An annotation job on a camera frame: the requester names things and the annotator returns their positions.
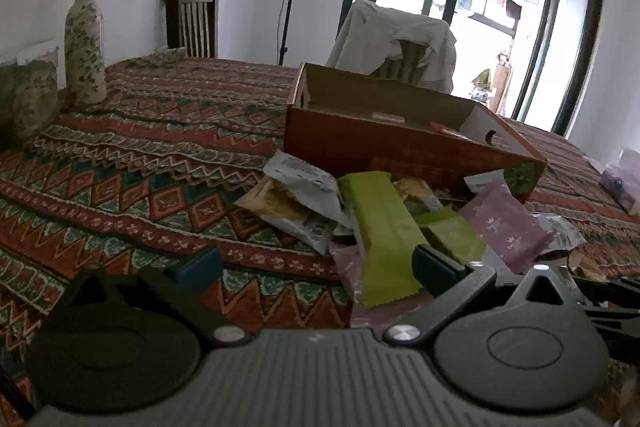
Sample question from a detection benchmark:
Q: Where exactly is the dark wooden chair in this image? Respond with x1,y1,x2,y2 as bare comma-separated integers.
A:
164,0,219,58

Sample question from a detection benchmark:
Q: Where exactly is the chair with draped cloth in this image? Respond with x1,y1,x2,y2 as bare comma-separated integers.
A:
373,41,432,86

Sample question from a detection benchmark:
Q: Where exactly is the patterned tablecloth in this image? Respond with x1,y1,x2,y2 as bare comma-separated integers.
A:
1,58,613,426

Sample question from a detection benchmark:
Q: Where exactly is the beige draped garment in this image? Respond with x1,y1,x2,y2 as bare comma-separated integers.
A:
326,0,457,94

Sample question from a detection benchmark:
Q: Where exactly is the small green snack packet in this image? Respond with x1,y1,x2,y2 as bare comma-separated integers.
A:
413,207,487,265

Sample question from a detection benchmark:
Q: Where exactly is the grey white snack packet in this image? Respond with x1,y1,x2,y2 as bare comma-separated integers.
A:
264,150,352,230

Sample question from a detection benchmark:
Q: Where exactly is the purple tissue pack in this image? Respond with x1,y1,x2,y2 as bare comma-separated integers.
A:
600,147,640,217

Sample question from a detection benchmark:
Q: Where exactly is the white floral vase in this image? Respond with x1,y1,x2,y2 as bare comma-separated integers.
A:
64,0,106,107

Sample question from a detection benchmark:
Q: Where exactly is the red cardboard box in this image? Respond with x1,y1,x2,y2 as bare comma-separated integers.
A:
283,63,548,202

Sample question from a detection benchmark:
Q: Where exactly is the pink snack packet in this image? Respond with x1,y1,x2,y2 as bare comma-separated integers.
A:
459,179,554,273

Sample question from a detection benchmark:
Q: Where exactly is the long green snack packet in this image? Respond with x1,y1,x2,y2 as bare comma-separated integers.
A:
338,171,425,308

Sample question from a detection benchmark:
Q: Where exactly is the brown cookie snack packet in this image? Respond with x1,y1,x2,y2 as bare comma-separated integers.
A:
233,175,336,256

